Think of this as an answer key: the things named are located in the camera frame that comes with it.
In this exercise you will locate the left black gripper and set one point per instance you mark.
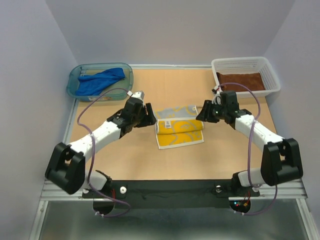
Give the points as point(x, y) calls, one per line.
point(149, 119)

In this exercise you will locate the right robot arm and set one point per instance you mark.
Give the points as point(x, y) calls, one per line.
point(281, 159)

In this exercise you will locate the teal plastic bin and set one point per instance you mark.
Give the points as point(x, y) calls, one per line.
point(114, 92)

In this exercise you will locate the blue towel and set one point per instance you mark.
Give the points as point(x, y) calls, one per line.
point(93, 85)

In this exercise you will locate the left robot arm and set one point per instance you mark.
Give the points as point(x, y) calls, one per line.
point(66, 167)

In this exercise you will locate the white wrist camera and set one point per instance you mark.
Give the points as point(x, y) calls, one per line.
point(138, 95)
point(217, 95)

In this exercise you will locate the yellow white towel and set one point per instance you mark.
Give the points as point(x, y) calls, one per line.
point(177, 127)

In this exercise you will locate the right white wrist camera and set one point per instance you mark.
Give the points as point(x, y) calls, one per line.
point(217, 95)

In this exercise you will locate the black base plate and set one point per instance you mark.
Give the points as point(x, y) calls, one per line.
point(177, 194)

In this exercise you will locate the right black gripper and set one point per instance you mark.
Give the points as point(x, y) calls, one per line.
point(204, 113)

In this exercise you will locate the aluminium frame rail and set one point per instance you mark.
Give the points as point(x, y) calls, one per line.
point(278, 214)

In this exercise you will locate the brown towel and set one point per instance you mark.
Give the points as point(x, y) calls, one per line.
point(252, 81)

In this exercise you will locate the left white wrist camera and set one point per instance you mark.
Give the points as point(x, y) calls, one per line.
point(138, 95)

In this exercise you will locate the white plastic basket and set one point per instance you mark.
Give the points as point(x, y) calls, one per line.
point(248, 65)

